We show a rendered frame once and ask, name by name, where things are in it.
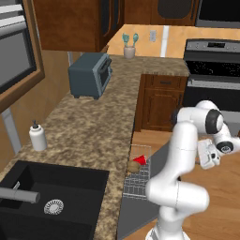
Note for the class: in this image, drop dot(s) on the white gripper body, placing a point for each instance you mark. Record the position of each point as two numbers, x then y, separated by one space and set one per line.
204 153

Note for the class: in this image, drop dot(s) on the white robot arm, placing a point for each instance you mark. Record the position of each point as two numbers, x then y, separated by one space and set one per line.
184 146

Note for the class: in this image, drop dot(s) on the wooden cupboard door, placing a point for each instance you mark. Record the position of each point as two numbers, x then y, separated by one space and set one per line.
161 109

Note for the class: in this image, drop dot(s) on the red cup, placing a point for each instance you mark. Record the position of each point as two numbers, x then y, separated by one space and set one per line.
141 159

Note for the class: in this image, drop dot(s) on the brown bowl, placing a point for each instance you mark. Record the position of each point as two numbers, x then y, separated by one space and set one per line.
133 167

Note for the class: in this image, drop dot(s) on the grey dishwasher door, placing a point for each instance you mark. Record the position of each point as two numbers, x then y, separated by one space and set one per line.
134 217

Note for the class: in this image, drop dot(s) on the wooden drawer front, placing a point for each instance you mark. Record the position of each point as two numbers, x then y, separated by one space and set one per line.
165 82

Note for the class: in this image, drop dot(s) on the black and steel oven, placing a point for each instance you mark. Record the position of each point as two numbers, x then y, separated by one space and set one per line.
212 65

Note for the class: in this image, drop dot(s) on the beige utensil pot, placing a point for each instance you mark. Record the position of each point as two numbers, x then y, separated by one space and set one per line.
129 53

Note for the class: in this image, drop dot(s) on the teal kitchen utensil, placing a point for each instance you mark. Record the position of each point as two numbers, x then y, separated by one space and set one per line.
135 38
125 39

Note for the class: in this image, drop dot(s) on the blue-grey toaster oven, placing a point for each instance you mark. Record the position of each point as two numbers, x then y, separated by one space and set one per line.
87 75

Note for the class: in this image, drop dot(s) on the black microwave oven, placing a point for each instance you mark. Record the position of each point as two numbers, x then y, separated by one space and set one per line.
218 12

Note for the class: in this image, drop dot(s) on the black sink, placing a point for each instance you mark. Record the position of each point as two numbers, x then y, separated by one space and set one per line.
62 184

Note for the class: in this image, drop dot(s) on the white soap dispenser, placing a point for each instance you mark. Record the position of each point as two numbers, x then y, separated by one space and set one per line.
38 137

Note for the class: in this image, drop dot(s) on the grey tap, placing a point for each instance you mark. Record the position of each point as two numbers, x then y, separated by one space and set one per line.
18 194

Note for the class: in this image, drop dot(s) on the wood-framed window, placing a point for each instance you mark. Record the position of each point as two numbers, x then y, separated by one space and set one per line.
15 53

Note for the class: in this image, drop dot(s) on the white wall socket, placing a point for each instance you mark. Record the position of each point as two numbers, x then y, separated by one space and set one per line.
152 36

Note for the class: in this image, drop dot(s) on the dark wood wall cupboards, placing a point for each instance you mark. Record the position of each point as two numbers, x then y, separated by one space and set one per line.
78 22

